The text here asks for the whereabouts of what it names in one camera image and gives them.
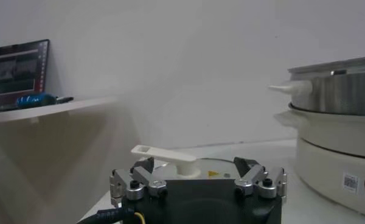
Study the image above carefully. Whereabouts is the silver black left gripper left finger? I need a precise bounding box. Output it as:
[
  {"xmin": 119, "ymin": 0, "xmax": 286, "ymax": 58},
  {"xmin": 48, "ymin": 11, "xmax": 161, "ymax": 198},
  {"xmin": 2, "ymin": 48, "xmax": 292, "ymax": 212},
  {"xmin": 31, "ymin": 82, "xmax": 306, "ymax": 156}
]
[{"xmin": 109, "ymin": 156, "xmax": 169, "ymax": 208}]

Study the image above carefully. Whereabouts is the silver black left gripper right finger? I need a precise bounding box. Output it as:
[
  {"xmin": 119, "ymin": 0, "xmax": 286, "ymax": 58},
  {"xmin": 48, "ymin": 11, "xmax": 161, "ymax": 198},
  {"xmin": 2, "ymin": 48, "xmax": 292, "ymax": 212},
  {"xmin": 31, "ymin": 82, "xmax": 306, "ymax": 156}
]
[{"xmin": 233, "ymin": 156, "xmax": 288, "ymax": 200}]

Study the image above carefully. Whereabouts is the stainless steel steamer basket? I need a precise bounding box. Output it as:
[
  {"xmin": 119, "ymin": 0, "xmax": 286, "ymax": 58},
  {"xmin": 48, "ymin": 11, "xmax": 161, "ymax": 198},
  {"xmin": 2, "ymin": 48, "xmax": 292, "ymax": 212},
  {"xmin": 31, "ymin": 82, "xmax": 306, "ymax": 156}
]
[{"xmin": 268, "ymin": 55, "xmax": 365, "ymax": 116}]

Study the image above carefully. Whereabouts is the white electric cooker base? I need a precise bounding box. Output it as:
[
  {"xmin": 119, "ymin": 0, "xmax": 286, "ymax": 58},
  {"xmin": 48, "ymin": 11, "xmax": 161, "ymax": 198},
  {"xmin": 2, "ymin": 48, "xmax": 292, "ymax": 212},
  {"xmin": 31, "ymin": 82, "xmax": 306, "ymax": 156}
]
[{"xmin": 273, "ymin": 103, "xmax": 365, "ymax": 219}]

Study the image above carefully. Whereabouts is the small black device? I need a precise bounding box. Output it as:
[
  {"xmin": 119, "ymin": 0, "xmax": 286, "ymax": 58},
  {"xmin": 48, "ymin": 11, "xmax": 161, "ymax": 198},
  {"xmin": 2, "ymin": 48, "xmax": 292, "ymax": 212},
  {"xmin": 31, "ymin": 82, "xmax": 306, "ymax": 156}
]
[{"xmin": 56, "ymin": 96, "xmax": 75, "ymax": 105}]

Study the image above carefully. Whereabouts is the white side table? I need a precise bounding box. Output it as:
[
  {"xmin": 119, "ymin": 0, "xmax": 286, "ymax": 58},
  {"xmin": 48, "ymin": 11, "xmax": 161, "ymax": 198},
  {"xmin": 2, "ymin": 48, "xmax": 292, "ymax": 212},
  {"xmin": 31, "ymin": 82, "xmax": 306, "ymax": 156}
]
[{"xmin": 0, "ymin": 96, "xmax": 119, "ymax": 125}]

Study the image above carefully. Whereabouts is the blue black computer mouse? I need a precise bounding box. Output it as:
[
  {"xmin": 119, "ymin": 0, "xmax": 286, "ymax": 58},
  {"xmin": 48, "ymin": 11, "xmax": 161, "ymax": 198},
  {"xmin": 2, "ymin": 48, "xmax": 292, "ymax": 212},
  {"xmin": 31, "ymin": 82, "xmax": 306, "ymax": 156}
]
[{"xmin": 16, "ymin": 93, "xmax": 57, "ymax": 108}]

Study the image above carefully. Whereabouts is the black red laptop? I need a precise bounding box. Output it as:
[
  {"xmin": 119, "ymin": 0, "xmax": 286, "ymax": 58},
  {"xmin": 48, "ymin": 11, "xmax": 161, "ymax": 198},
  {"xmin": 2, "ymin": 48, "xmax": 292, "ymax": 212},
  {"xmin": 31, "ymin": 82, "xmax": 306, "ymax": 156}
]
[{"xmin": 0, "ymin": 38, "xmax": 50, "ymax": 108}]

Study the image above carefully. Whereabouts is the glass lid with white handle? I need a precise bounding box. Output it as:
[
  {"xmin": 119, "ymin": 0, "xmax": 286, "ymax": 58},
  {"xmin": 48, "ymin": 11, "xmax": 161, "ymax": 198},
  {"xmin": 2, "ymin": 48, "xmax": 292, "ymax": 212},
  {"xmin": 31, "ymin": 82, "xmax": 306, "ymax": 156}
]
[{"xmin": 130, "ymin": 145, "xmax": 243, "ymax": 181}]

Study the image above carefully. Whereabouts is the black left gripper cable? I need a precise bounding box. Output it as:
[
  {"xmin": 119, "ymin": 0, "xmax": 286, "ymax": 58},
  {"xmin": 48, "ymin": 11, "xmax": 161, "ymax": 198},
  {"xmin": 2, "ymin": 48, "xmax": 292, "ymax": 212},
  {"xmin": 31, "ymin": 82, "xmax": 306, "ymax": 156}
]
[{"xmin": 77, "ymin": 208, "xmax": 147, "ymax": 224}]

